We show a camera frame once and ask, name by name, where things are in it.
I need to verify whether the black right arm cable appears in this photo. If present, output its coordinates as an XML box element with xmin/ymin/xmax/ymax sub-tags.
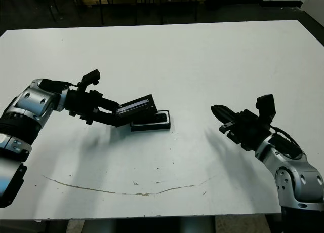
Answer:
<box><xmin>269</xmin><ymin>125</ymin><xmax>304</xmax><ymax>155</ymax></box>

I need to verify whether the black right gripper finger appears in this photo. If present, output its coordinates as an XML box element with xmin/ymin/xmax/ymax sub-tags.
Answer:
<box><xmin>212</xmin><ymin>110</ymin><xmax>239</xmax><ymax>124</ymax></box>
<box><xmin>210</xmin><ymin>104</ymin><xmax>240</xmax><ymax>118</ymax></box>

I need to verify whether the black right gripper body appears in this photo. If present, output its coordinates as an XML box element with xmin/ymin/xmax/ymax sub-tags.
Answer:
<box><xmin>219</xmin><ymin>109</ymin><xmax>273</xmax><ymax>150</ymax></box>

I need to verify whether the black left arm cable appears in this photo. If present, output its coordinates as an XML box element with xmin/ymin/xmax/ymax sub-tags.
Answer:
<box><xmin>49</xmin><ymin>80</ymin><xmax>79</xmax><ymax>88</ymax></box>

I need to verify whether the dark waste bin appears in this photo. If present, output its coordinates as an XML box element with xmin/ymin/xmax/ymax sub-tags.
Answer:
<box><xmin>205</xmin><ymin>0</ymin><xmax>226</xmax><ymax>11</ymax></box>

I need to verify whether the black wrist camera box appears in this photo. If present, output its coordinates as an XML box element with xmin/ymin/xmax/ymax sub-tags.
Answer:
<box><xmin>80</xmin><ymin>69</ymin><xmax>102</xmax><ymax>86</ymax></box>
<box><xmin>255</xmin><ymin>93</ymin><xmax>276</xmax><ymax>122</ymax></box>

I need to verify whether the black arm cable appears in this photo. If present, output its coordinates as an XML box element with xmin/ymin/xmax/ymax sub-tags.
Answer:
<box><xmin>49</xmin><ymin>80</ymin><xmax>79</xmax><ymax>88</ymax></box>
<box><xmin>269</xmin><ymin>125</ymin><xmax>304</xmax><ymax>155</ymax></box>

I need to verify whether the grey black robot lower body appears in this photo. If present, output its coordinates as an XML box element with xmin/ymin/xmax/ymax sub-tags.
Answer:
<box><xmin>68</xmin><ymin>214</ymin><xmax>236</xmax><ymax>233</ymax></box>

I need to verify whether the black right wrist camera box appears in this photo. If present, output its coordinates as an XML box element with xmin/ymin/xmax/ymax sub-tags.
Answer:
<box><xmin>255</xmin><ymin>93</ymin><xmax>276</xmax><ymax>122</ymax></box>

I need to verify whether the black box base white inlay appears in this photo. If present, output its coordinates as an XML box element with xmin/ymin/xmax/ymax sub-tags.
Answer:
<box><xmin>130</xmin><ymin>109</ymin><xmax>172</xmax><ymax>132</ymax></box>

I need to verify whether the black box lid with label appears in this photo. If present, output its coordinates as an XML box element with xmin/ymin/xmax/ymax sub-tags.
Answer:
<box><xmin>116</xmin><ymin>93</ymin><xmax>157</xmax><ymax>125</ymax></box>

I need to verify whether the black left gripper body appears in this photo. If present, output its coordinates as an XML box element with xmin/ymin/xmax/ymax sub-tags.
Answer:
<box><xmin>64</xmin><ymin>89</ymin><xmax>105</xmax><ymax>126</ymax></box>

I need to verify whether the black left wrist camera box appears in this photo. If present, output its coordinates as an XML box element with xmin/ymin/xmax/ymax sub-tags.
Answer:
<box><xmin>80</xmin><ymin>69</ymin><xmax>102</xmax><ymax>86</ymax></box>

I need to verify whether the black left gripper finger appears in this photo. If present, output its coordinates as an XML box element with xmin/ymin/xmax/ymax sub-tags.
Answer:
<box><xmin>99</xmin><ymin>97</ymin><xmax>120</xmax><ymax>111</ymax></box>
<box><xmin>93</xmin><ymin>110</ymin><xmax>133</xmax><ymax>128</ymax></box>

